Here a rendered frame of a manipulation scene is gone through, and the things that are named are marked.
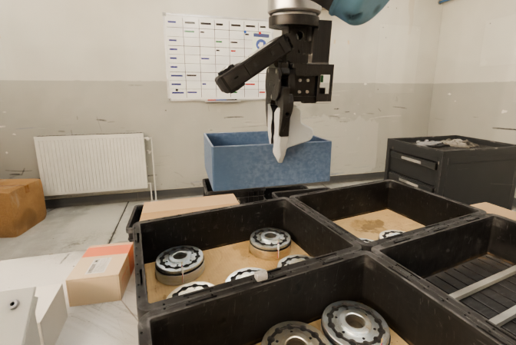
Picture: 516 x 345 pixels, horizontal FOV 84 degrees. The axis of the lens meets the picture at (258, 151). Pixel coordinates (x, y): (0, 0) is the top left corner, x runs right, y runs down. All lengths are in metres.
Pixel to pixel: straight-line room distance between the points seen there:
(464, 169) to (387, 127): 2.43
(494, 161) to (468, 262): 1.37
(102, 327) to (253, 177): 0.53
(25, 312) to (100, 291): 0.35
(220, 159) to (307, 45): 0.21
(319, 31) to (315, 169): 0.21
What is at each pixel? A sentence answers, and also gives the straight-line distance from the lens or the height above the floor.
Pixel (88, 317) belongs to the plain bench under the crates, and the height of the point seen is 0.70.
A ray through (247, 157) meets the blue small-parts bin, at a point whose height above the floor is 1.12.
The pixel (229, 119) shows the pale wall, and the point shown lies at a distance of 3.40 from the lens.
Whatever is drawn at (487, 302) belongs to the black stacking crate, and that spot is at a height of 0.83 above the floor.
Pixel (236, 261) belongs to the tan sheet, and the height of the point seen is 0.83.
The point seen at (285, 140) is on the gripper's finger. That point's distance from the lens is 0.42.
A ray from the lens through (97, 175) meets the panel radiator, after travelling 3.45.
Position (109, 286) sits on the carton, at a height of 0.74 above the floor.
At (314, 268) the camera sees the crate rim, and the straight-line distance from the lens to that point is 0.52.
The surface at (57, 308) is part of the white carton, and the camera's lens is 0.83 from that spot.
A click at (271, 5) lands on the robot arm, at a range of 0.43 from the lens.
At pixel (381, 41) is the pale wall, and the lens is 4.23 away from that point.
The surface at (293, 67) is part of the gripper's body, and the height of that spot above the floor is 1.25.
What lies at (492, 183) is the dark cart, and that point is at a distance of 2.22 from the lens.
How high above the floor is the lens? 1.22
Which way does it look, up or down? 12 degrees down
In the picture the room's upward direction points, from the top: straight up
